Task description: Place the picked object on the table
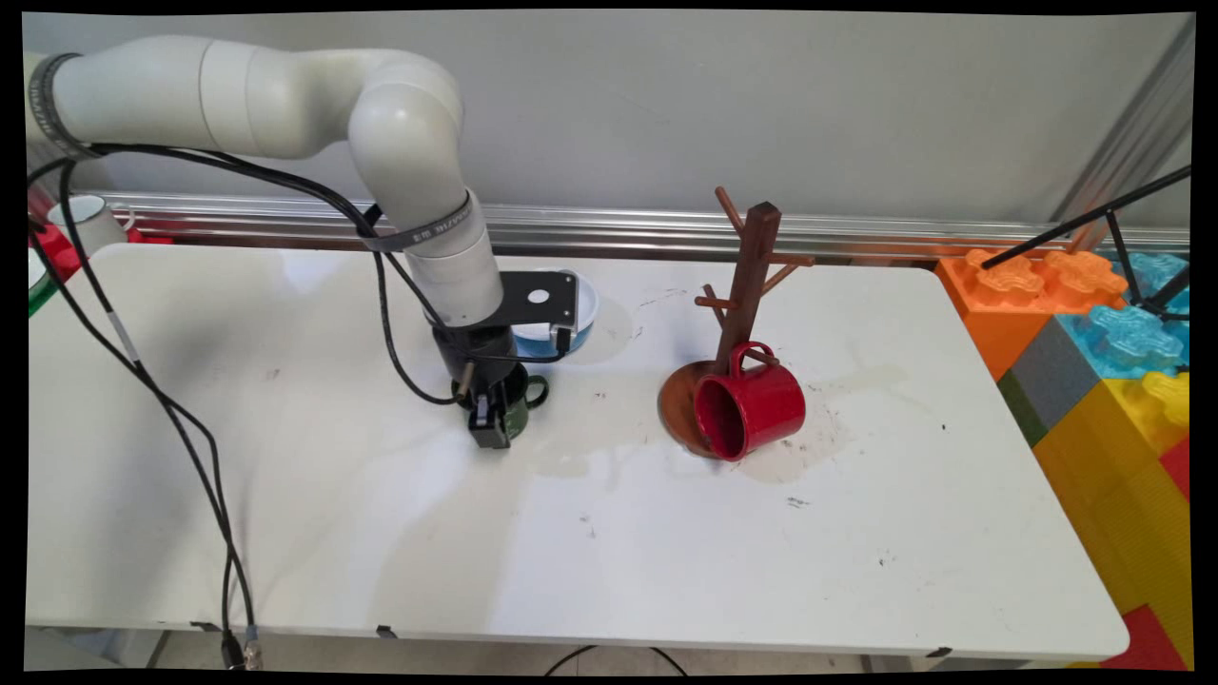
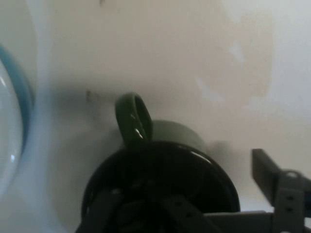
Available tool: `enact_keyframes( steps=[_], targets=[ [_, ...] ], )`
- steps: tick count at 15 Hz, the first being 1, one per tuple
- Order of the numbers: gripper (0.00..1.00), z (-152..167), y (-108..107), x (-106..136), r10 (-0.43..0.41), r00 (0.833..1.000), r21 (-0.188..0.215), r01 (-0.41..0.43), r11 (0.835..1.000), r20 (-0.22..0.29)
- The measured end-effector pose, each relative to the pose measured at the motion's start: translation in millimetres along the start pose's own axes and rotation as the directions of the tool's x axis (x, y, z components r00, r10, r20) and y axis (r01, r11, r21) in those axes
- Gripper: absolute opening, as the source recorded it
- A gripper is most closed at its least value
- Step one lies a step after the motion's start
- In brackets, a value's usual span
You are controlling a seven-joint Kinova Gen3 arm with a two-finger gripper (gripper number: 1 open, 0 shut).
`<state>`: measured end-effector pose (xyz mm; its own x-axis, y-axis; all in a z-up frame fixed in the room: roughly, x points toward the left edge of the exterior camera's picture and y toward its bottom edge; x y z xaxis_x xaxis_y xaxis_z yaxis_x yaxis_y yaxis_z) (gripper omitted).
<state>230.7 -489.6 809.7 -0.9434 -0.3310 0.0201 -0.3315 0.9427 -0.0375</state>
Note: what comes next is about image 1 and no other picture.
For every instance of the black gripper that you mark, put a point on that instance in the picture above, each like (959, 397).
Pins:
(476, 357)

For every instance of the green mug with white print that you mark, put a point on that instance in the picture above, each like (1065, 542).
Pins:
(519, 414)

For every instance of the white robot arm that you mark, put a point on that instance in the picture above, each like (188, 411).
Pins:
(400, 124)

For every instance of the light blue bowl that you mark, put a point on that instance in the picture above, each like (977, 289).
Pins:
(538, 344)

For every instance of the red mug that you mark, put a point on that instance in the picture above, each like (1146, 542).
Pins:
(761, 409)

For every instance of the brown wooden mug tree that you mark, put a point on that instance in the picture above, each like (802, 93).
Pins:
(752, 276)

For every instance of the white enamel mug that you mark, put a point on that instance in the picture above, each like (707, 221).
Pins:
(86, 228)

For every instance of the white cup with green rim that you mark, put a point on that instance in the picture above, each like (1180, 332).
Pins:
(36, 300)

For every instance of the orange foam block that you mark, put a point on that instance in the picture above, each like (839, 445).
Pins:
(999, 323)

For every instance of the dark green foam block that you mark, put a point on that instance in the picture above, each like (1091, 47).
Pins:
(1020, 407)

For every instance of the translucent blue block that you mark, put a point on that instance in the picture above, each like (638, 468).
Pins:
(1132, 338)
(1156, 276)

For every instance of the black tripod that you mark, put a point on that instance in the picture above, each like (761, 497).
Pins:
(1111, 211)

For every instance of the small grey wrist camera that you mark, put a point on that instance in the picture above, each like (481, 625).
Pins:
(563, 335)

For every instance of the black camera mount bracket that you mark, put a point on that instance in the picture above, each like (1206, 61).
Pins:
(514, 304)

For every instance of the aluminium rail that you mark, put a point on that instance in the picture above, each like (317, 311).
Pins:
(904, 233)

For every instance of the aluminium post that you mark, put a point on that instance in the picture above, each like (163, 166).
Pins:
(1132, 133)

